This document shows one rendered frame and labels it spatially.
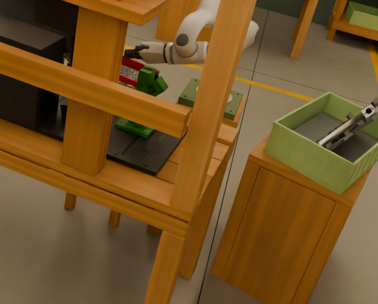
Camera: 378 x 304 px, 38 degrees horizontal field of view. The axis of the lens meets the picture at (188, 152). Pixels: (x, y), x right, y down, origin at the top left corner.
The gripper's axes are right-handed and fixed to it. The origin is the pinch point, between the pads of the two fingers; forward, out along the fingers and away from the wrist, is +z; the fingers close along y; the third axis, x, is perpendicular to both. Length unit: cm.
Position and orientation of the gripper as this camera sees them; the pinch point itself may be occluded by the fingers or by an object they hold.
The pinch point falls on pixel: (129, 53)
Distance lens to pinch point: 219.5
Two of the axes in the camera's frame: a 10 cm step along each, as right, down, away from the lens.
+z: -9.6, -0.3, 2.8
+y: -2.5, -3.2, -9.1
